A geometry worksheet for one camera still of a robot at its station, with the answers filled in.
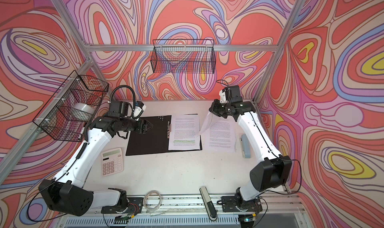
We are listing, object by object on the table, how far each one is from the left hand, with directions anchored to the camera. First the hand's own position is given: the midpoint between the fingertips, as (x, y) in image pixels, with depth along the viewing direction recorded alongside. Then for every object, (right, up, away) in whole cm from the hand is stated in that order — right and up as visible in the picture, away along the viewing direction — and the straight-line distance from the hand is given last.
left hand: (148, 123), depth 78 cm
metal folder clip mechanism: (+7, -6, +24) cm, 25 cm away
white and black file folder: (-1, -12, +18) cm, 21 cm away
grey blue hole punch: (+55, -15, +11) cm, 59 cm away
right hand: (+33, +6, +1) cm, 33 cm away
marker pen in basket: (-31, -6, -7) cm, 32 cm away
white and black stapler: (+32, -40, -8) cm, 52 cm away
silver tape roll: (-31, +7, -4) cm, 32 cm away
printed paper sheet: (+42, -8, +24) cm, 49 cm away
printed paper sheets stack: (+18, -9, +23) cm, 31 cm away
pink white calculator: (-24, -23, +9) cm, 35 cm away
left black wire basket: (-42, +6, -1) cm, 42 cm away
